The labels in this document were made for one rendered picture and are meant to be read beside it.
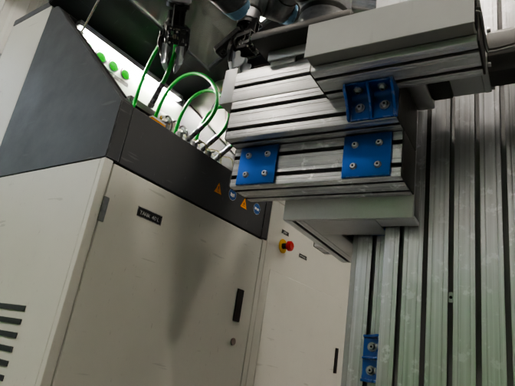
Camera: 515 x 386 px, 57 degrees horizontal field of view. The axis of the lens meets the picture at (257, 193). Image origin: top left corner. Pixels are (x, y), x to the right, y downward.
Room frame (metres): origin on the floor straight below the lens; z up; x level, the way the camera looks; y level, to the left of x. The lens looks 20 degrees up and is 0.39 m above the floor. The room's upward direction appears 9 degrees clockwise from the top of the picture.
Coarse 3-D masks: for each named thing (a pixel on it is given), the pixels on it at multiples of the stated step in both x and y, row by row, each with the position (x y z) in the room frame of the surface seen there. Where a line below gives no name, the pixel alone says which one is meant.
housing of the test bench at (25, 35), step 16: (32, 16) 1.47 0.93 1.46; (48, 16) 1.40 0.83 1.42; (16, 32) 1.53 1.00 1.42; (32, 32) 1.44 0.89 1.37; (16, 48) 1.49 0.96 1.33; (32, 48) 1.41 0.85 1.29; (0, 64) 1.55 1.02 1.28; (16, 64) 1.46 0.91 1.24; (0, 80) 1.51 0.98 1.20; (16, 80) 1.43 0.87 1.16; (0, 96) 1.48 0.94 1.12; (16, 96) 1.40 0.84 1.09; (0, 112) 1.45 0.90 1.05; (0, 128) 1.42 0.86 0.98; (0, 144) 1.40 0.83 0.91
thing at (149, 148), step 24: (144, 120) 1.10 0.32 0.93; (144, 144) 1.12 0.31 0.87; (168, 144) 1.18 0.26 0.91; (144, 168) 1.13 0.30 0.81; (168, 168) 1.19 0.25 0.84; (192, 168) 1.26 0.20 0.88; (216, 168) 1.34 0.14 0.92; (192, 192) 1.28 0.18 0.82; (216, 216) 1.39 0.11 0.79; (240, 216) 1.46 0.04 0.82
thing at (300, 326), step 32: (288, 224) 1.69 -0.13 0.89; (288, 256) 1.71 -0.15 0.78; (320, 256) 1.90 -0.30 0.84; (288, 288) 1.73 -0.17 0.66; (320, 288) 1.93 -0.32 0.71; (256, 320) 1.60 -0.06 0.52; (288, 320) 1.75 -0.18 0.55; (320, 320) 1.94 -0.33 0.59; (256, 352) 1.62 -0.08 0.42; (288, 352) 1.77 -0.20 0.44; (320, 352) 1.97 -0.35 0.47; (256, 384) 1.64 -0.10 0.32; (288, 384) 1.79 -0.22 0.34; (320, 384) 1.99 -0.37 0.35
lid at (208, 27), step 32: (64, 0) 1.37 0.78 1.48; (96, 0) 1.39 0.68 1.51; (128, 0) 1.42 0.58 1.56; (160, 0) 1.45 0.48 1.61; (192, 0) 1.47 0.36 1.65; (128, 32) 1.53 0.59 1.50; (192, 32) 1.60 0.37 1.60; (224, 32) 1.63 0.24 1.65; (160, 64) 1.70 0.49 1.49; (192, 64) 1.73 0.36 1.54; (224, 64) 1.76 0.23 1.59
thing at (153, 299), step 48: (144, 192) 1.15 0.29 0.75; (96, 240) 1.07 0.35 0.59; (144, 240) 1.18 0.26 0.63; (192, 240) 1.31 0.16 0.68; (240, 240) 1.48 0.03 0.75; (96, 288) 1.09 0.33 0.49; (144, 288) 1.20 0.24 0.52; (192, 288) 1.34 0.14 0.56; (240, 288) 1.51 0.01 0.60; (96, 336) 1.12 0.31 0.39; (144, 336) 1.23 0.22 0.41; (192, 336) 1.37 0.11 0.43; (240, 336) 1.54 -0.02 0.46; (96, 384) 1.15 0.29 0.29; (144, 384) 1.26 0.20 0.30; (192, 384) 1.40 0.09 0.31
